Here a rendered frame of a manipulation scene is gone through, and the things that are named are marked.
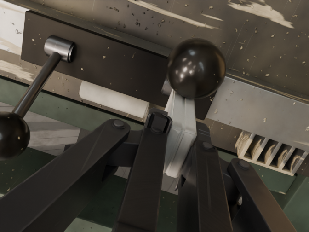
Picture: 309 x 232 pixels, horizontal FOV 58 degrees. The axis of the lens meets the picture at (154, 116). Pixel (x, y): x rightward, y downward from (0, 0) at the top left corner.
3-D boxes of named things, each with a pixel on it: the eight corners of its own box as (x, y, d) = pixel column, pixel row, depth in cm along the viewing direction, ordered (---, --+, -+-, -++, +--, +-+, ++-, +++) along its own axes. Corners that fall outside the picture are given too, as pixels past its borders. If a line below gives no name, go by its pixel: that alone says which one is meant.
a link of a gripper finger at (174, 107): (164, 175, 15) (151, 171, 15) (170, 120, 22) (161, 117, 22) (183, 130, 14) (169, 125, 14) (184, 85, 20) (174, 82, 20)
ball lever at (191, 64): (185, 112, 29) (222, 105, 16) (151, 100, 29) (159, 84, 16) (197, 77, 29) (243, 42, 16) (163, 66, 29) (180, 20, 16)
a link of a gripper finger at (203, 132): (192, 165, 13) (253, 184, 13) (190, 118, 17) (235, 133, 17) (181, 189, 13) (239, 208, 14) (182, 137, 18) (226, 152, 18)
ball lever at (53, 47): (83, 60, 30) (19, 174, 22) (49, 49, 30) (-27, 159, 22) (83, 33, 27) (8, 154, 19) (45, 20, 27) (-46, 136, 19)
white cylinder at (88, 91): (85, 92, 35) (146, 112, 35) (77, 101, 32) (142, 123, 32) (90, 70, 33) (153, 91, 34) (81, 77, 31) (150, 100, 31)
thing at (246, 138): (285, 162, 36) (293, 176, 33) (234, 145, 36) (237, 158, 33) (301, 136, 34) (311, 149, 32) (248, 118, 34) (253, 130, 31)
